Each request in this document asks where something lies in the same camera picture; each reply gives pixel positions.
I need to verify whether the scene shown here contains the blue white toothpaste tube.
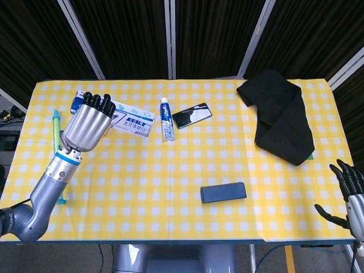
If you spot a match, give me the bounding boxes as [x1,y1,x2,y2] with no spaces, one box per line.
[160,97,176,142]

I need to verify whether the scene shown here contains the green toothbrush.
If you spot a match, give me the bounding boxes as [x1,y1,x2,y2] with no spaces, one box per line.
[52,109,68,206]

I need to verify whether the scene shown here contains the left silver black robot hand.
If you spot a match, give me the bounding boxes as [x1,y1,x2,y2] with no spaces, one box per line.
[59,92,117,153]

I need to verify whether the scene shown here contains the white table leg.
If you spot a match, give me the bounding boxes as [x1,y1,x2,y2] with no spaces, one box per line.
[249,243,257,273]

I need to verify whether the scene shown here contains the blue white toothpaste box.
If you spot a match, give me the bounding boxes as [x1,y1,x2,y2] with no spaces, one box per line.
[70,90,156,139]

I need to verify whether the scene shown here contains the white partition frame post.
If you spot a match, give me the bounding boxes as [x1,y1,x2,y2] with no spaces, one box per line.
[0,87,28,113]
[56,0,106,80]
[236,0,277,79]
[164,0,177,80]
[328,45,364,90]

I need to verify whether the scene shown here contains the yellow white checkered tablecloth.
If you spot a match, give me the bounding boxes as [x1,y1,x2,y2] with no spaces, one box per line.
[0,78,356,242]

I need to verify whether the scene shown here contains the black smartphone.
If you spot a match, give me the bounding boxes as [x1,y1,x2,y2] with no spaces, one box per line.
[171,102,213,130]

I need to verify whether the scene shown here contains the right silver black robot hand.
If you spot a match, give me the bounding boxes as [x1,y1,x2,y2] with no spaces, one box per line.
[314,159,364,240]

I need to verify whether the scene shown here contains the black cable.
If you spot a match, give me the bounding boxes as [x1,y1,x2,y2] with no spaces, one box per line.
[98,243,105,273]

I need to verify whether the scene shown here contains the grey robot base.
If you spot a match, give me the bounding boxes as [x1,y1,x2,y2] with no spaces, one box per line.
[112,243,237,273]

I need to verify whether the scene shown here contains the dark blue rectangular case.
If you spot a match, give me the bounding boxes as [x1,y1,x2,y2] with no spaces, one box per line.
[200,181,247,204]

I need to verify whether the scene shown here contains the black folded cloth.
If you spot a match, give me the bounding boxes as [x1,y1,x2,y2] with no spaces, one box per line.
[236,69,316,167]

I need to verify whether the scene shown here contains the blue cable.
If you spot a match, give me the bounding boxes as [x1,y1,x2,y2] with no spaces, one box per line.
[255,243,288,273]

